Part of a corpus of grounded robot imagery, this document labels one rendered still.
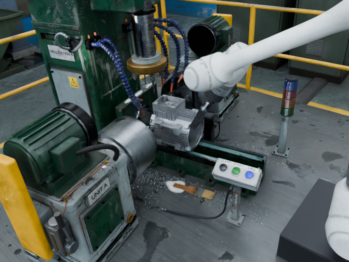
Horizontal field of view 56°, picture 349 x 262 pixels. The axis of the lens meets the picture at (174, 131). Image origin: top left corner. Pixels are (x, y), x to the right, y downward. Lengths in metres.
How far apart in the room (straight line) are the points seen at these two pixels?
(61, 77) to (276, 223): 1.15
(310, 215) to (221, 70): 0.63
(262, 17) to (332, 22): 3.71
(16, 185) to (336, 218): 0.88
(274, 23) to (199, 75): 3.66
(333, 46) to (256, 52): 3.47
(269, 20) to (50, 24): 3.53
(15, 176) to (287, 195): 1.10
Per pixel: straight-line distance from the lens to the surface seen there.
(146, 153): 1.34
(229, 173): 1.23
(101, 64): 1.56
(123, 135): 1.30
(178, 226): 1.39
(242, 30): 4.91
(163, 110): 1.51
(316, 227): 1.30
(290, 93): 1.60
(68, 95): 1.67
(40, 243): 1.15
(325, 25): 1.04
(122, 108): 1.52
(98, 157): 1.17
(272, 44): 1.03
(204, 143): 1.63
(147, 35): 1.43
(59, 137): 1.04
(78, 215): 1.10
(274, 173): 1.66
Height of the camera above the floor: 1.85
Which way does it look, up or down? 33 degrees down
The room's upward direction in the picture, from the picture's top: 4 degrees counter-clockwise
